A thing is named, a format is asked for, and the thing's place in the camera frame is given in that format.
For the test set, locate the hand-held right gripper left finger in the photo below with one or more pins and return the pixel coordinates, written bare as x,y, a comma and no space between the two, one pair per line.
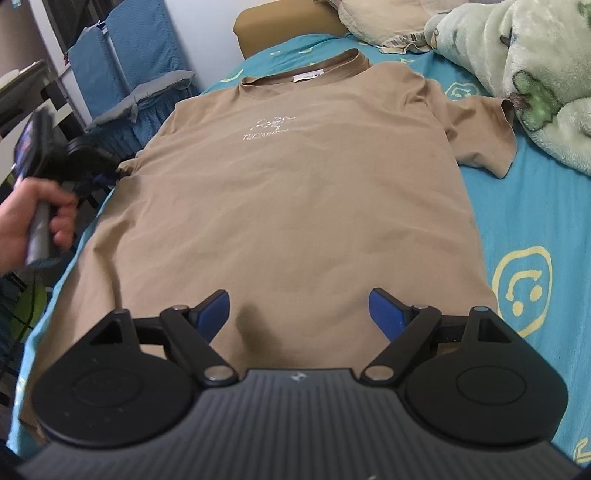
216,310

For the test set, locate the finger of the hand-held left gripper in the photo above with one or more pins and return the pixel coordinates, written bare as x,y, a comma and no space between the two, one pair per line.
90,185
113,173

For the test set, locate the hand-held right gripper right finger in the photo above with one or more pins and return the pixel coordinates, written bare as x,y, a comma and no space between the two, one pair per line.
383,310

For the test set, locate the tan t-shirt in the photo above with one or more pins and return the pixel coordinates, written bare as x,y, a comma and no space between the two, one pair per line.
295,194

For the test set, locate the person's left hand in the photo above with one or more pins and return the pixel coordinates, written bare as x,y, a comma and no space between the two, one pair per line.
23,221

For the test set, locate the dark desk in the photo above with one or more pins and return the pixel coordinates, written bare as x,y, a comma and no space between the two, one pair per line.
25,92

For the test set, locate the blue quilted chair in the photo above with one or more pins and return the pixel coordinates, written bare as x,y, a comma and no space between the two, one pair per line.
94,74
147,41

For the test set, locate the grey seat cushion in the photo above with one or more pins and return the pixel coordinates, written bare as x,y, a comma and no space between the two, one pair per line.
143,94

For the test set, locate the green object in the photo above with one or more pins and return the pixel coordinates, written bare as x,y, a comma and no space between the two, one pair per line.
30,302

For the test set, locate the blue smiley print bed sheet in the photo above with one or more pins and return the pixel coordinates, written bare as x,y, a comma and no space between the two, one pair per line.
531,240

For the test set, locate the tan padded headboard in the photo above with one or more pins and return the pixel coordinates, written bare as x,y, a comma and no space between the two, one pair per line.
277,27

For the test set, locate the beige pillow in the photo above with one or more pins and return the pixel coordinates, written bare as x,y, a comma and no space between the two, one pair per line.
383,21

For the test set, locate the pale green fleece blanket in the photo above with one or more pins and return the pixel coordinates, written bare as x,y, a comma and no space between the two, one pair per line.
531,60

